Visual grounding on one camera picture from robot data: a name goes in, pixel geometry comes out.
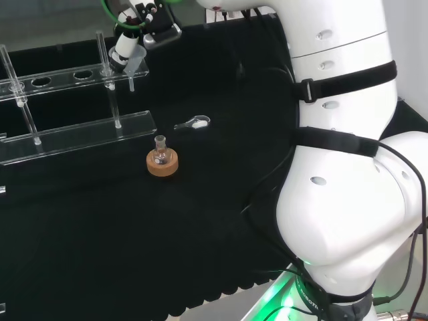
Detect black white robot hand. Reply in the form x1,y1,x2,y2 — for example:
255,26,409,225
102,0,183,73

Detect translucent plastic funnel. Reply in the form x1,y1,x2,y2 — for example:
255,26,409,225
108,45,147,92

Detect glass weighing funnel with powder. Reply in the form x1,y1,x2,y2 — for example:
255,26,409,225
173,114,212,131

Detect clear acrylic funnel stand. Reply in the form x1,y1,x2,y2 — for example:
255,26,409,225
0,29,158,167

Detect small round-bottom glass flask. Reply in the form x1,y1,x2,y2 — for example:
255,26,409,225
150,134,172,166

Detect black bench cloth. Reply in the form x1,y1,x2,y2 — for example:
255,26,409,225
0,13,428,318

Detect green cable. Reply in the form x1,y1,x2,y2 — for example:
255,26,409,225
101,0,180,31

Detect cork ring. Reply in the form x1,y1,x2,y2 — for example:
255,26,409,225
146,150,179,177

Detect black cable at base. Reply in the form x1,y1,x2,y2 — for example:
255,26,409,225
372,233,419,306

